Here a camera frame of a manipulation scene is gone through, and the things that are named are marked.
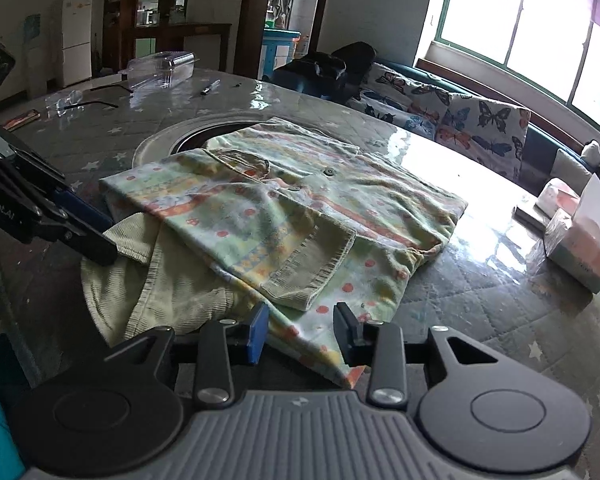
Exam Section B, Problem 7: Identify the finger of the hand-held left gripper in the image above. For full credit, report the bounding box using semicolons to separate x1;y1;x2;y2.
0;125;113;233
32;204;118;267

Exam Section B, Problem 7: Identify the grey flat box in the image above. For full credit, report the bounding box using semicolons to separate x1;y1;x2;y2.
514;203;548;233

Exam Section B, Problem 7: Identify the white refrigerator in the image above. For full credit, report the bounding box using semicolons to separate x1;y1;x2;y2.
61;0;94;87

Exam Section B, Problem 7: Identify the blue cabinet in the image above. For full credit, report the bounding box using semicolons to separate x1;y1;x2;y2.
260;27;301;76

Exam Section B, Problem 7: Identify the black and white plush toy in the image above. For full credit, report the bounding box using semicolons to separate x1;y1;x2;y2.
580;140;600;181

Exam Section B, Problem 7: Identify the blue sofa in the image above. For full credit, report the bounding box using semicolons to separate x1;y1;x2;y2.
270;57;600;201

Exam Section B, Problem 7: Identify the black bag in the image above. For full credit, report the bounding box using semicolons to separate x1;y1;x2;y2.
272;55;348;98

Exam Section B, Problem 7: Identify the clear plastic container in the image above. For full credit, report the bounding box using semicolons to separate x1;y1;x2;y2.
125;51;198;92

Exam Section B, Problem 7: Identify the white water dispenser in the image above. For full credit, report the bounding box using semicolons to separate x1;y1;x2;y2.
22;14;46;96

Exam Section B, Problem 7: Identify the black garment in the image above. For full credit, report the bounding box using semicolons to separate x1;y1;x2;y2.
330;41;378;101

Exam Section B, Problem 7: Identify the pink and green tissue pack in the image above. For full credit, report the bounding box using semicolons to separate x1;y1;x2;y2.
544;208;600;293

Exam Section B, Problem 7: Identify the brown wooden door frame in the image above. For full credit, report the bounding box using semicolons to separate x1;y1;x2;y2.
232;0;336;81

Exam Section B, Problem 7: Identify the grey pillow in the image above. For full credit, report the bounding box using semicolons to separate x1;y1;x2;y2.
550;149;593;193

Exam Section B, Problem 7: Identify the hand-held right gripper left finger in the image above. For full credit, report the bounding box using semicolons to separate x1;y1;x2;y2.
102;302;270;409

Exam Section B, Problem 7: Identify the dark phone with red edge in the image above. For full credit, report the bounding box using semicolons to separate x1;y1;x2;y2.
2;110;41;131

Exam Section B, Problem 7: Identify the green framed window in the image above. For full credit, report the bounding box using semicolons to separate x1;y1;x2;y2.
415;0;600;141

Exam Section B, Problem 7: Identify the black round induction cooktop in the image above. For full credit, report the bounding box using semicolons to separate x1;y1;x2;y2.
170;122;261;156

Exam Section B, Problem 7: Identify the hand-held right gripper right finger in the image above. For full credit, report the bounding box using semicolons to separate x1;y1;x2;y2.
333;302;501;409

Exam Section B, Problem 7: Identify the pastel patterned child's jacket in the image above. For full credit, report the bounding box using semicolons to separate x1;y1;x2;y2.
80;117;468;391

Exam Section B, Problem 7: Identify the butterfly print cushion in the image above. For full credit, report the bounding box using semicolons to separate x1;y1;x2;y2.
347;62;453;138
435;92;531;181

